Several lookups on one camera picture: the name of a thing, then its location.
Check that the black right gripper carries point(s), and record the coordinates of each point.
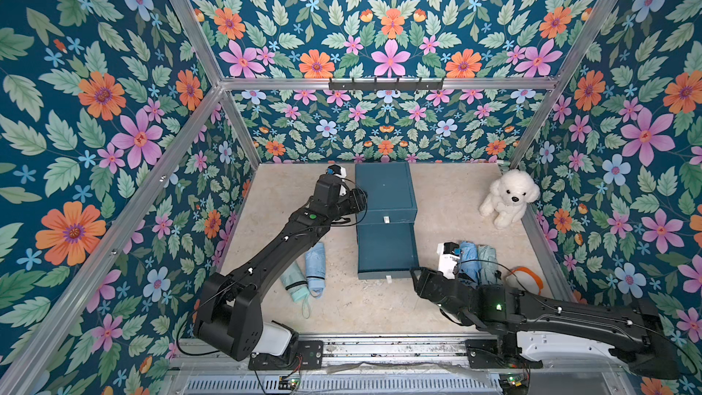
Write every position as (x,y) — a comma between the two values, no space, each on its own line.
(420,281)

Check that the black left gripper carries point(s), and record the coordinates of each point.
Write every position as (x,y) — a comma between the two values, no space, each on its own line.
(354,201)

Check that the light blue umbrella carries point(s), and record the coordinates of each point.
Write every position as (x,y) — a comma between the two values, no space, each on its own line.
(469,266)
(316,270)

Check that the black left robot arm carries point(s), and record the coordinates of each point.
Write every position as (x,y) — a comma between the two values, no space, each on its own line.
(229,317)

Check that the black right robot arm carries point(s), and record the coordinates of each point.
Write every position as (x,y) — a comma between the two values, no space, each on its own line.
(633,333)

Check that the mint green umbrella right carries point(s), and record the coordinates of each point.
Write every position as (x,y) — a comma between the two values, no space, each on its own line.
(489,272)

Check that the mint green umbrella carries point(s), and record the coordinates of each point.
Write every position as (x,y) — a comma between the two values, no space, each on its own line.
(295,284)
(489,272)

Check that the teal drawer cabinet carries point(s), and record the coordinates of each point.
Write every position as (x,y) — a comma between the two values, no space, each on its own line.
(385,233)

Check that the mint green umbrella left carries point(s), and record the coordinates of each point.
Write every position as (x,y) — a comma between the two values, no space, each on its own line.
(295,284)

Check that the white plush dog toy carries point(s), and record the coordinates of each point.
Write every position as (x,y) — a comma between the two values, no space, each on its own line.
(509,197)

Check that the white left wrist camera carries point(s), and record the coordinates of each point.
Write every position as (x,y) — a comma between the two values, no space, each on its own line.
(337,171)

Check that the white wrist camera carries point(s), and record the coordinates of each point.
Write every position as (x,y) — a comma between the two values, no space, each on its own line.
(449,258)
(337,171)

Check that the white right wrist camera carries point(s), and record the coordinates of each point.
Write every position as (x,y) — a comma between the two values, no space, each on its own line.
(449,258)

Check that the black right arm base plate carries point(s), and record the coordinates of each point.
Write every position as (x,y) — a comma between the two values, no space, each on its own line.
(498,353)

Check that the aluminium front rail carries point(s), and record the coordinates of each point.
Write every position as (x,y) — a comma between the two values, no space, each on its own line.
(397,364)

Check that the black wall hook rail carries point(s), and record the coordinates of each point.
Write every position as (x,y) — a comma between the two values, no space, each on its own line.
(392,84)

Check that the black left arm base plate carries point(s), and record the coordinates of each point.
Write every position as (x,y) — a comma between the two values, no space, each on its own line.
(301,355)

